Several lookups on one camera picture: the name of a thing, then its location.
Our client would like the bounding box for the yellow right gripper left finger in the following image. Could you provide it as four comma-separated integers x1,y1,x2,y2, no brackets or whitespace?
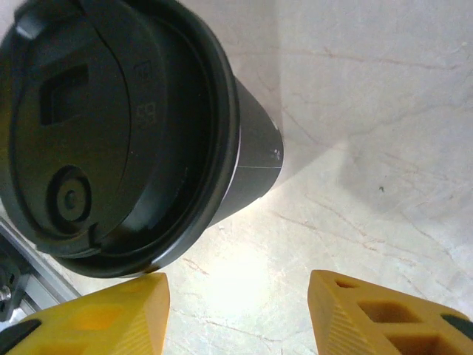
0,272,171,355

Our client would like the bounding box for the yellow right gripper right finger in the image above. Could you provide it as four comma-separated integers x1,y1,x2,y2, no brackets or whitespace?
308,269,473,355

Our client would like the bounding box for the black paper coffee cup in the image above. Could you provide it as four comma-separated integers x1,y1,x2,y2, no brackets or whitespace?
201,75,286,227

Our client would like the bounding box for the black plastic cup lid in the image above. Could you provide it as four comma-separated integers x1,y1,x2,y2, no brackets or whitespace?
0,0,242,279

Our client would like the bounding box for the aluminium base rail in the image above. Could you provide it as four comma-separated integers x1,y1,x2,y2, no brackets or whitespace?
0,216,83,322

